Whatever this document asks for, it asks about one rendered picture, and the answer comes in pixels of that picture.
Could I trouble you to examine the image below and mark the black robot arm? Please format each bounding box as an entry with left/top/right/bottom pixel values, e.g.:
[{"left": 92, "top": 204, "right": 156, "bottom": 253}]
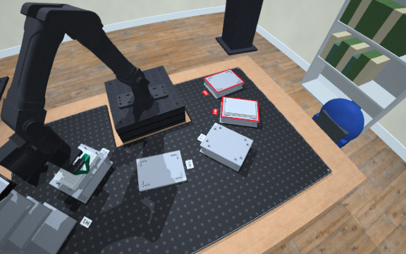
[{"left": 0, "top": 2, "right": 168, "bottom": 186}]

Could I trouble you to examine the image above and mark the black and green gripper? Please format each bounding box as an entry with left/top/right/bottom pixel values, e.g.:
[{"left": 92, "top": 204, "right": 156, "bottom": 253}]
[{"left": 43, "top": 138, "right": 90, "bottom": 175}]

